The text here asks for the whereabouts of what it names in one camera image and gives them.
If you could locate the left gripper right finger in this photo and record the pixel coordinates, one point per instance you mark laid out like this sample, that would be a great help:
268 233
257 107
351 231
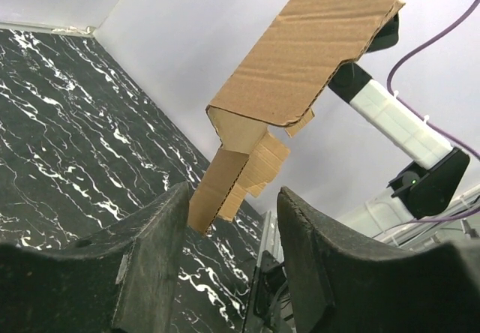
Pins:
342 281

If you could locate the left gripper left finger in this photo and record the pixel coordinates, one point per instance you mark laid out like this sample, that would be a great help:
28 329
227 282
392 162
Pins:
119 279

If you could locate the brown cardboard box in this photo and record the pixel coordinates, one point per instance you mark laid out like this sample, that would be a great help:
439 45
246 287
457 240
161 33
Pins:
276 84

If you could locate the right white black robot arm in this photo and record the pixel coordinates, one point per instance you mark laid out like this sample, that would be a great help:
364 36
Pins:
426 186

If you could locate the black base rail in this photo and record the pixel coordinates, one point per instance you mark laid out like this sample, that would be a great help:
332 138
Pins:
269 296

